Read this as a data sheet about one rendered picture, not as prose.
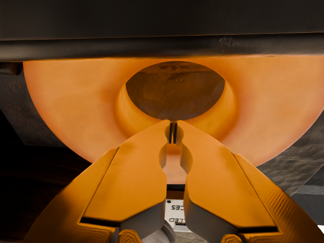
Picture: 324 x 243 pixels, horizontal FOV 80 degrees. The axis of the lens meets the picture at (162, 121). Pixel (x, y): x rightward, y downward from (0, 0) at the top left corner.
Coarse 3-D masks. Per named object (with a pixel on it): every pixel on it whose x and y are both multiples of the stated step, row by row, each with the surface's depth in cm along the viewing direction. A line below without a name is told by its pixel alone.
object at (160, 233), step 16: (0, 192) 22; (16, 192) 22; (32, 192) 22; (48, 192) 23; (0, 208) 20; (16, 208) 21; (32, 208) 21; (0, 224) 19; (16, 224) 20; (32, 224) 20; (0, 240) 18; (16, 240) 18; (144, 240) 27; (160, 240) 30
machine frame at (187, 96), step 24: (0, 96) 19; (24, 96) 19; (144, 96) 18; (168, 96) 18; (192, 96) 18; (216, 96) 18; (0, 120) 27; (24, 120) 21; (24, 144) 24; (48, 144) 23; (312, 144) 22; (264, 168) 34; (288, 168) 34; (312, 168) 34; (288, 192) 40; (192, 240) 62
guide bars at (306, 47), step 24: (0, 48) 5; (24, 48) 5; (48, 48) 5; (72, 48) 5; (96, 48) 5; (120, 48) 5; (144, 48) 5; (168, 48) 5; (192, 48) 5; (216, 48) 5; (240, 48) 5; (264, 48) 5; (288, 48) 5; (312, 48) 5
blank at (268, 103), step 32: (32, 64) 9; (64, 64) 9; (96, 64) 9; (128, 64) 9; (224, 64) 8; (256, 64) 8; (288, 64) 8; (320, 64) 8; (32, 96) 10; (64, 96) 10; (96, 96) 10; (128, 96) 13; (224, 96) 13; (256, 96) 10; (288, 96) 9; (320, 96) 9; (64, 128) 12; (96, 128) 12; (128, 128) 12; (224, 128) 12; (256, 128) 11; (288, 128) 11; (256, 160) 13
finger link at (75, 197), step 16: (96, 160) 9; (80, 176) 8; (96, 176) 8; (64, 192) 7; (80, 192) 7; (48, 208) 7; (64, 208) 7; (80, 208) 7; (48, 224) 6; (64, 224) 6; (80, 224) 6; (96, 224) 6; (32, 240) 6; (48, 240) 6; (64, 240) 6; (80, 240) 6; (96, 240) 6; (112, 240) 6
